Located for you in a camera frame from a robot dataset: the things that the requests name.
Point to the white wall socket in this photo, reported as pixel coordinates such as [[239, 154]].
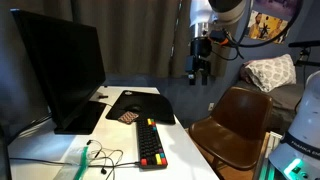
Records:
[[211, 106]]

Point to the grey bed mattress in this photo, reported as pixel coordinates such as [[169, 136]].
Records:
[[283, 100]]

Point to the small black stick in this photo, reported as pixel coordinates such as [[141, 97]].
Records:
[[102, 96]]

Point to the yellow wall poster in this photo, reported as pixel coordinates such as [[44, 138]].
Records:
[[266, 28]]

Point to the black microphone stand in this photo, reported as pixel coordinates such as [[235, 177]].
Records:
[[305, 50]]

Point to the black keyboard with coloured keys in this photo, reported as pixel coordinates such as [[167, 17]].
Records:
[[149, 143]]

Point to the white ribbed panel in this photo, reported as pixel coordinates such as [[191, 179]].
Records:
[[275, 143]]

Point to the black computer monitor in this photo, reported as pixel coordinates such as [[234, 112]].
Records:
[[63, 63]]

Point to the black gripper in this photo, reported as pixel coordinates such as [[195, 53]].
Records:
[[197, 65]]

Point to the black mouse pad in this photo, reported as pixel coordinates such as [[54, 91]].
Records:
[[150, 105]]

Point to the clear bag with green zip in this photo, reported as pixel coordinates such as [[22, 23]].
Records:
[[76, 166]]

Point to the white grey patterned pillow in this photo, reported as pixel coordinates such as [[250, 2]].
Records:
[[271, 71]]

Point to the brown patterned small pouch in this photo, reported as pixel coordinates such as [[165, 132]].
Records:
[[128, 117]]

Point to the grey brown curtain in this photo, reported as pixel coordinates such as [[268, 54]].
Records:
[[126, 36]]

